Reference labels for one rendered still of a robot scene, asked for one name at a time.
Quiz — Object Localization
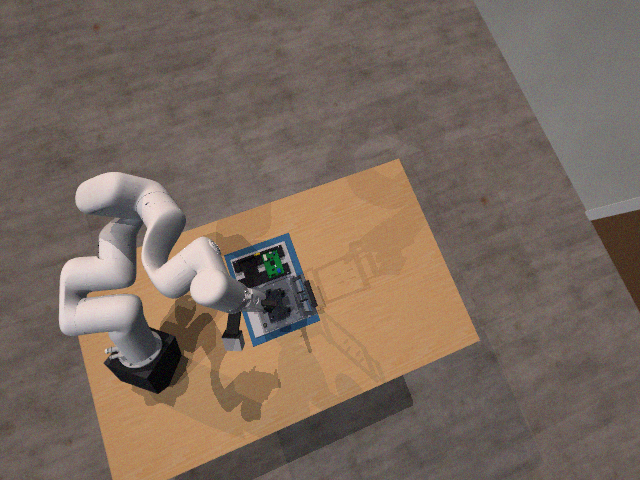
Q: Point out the green circuit board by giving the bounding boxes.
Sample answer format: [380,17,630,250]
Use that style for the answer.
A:
[261,249,285,278]

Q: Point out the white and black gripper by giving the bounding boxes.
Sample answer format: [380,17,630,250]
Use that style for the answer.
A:
[236,287,278,313]

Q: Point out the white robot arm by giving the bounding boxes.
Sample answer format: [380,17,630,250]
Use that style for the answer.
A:
[59,172,253,368]

